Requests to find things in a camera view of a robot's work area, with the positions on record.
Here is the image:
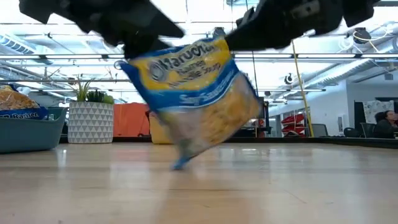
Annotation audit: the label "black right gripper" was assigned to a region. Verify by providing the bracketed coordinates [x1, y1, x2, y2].
[225, 0, 345, 52]

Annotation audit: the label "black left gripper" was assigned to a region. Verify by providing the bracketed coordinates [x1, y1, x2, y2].
[58, 0, 185, 60]

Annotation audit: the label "blue Maruchan ramen pack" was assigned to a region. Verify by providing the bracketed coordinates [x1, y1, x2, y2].
[119, 37, 261, 171]
[0, 85, 50, 121]

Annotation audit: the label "orange box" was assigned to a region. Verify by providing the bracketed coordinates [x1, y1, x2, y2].
[113, 102, 151, 138]

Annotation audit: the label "yellow plastic bin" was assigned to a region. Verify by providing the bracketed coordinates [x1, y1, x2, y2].
[148, 111, 175, 145]

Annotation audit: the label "red storage bins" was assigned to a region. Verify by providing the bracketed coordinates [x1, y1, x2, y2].
[281, 113, 308, 138]

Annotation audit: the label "succulent in white patterned pot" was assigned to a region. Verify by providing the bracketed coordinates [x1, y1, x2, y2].
[67, 77, 115, 144]

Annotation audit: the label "grey office chair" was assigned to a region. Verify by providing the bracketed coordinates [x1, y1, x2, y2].
[310, 123, 329, 138]

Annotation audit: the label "white patterned poster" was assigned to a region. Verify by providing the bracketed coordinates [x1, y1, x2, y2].
[362, 100, 396, 124]

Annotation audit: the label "teal plastic bin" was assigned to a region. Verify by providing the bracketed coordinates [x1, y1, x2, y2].
[0, 107, 68, 154]

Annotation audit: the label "person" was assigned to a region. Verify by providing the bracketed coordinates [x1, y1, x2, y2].
[372, 110, 398, 139]

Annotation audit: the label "yellow hanging cable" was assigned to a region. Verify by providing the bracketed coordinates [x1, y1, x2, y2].
[291, 40, 314, 138]

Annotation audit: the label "black metal table frame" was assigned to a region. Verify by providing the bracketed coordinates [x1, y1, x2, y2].
[58, 136, 398, 149]

